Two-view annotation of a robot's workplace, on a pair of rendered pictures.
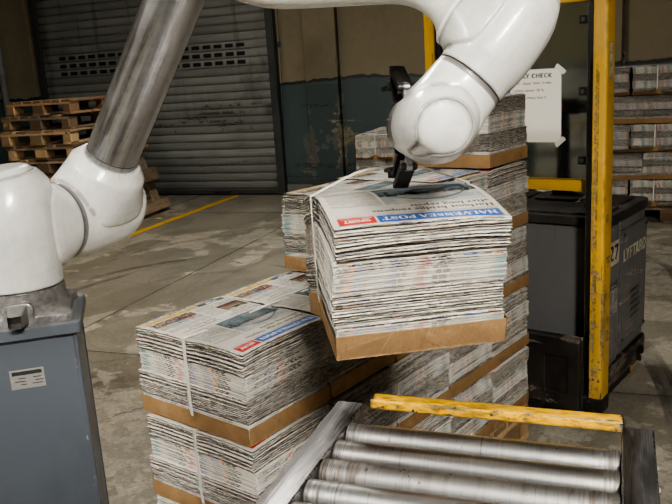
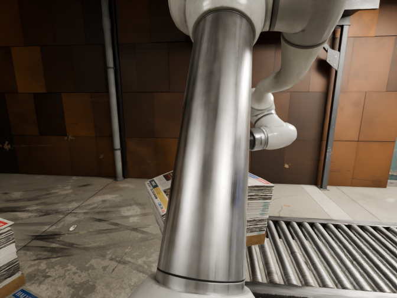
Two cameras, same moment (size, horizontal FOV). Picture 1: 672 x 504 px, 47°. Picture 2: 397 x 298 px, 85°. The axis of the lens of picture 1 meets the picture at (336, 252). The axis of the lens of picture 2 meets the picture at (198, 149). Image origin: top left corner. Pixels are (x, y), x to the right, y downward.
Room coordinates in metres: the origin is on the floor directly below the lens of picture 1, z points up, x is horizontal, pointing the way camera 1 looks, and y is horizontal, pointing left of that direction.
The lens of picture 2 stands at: (1.57, 0.63, 1.46)
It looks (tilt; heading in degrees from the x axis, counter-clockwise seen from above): 13 degrees down; 255
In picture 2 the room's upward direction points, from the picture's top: straight up
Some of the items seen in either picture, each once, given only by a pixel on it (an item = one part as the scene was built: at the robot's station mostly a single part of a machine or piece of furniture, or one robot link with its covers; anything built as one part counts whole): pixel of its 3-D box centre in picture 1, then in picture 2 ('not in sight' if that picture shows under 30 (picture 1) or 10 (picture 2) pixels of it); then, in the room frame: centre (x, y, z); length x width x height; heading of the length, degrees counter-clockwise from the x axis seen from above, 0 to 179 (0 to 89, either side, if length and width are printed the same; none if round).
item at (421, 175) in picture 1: (408, 174); not in sight; (2.47, -0.25, 1.06); 0.37 x 0.28 x 0.01; 50
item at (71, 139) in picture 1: (79, 159); not in sight; (8.35, 2.71, 0.65); 1.33 x 0.94 x 1.30; 163
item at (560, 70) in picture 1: (516, 93); not in sight; (3.04, -0.74, 1.27); 0.57 x 0.01 x 0.65; 51
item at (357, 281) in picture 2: not in sight; (336, 253); (0.73, -0.05, 0.77); 0.47 x 0.05 x 0.05; 69
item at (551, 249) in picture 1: (551, 286); not in sight; (3.32, -0.96, 0.40); 0.69 x 0.55 x 0.80; 51
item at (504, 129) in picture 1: (463, 277); not in sight; (2.69, -0.46, 0.65); 0.39 x 0.30 x 1.29; 51
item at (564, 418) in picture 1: (491, 411); not in sight; (1.23, -0.25, 0.81); 0.43 x 0.03 x 0.02; 69
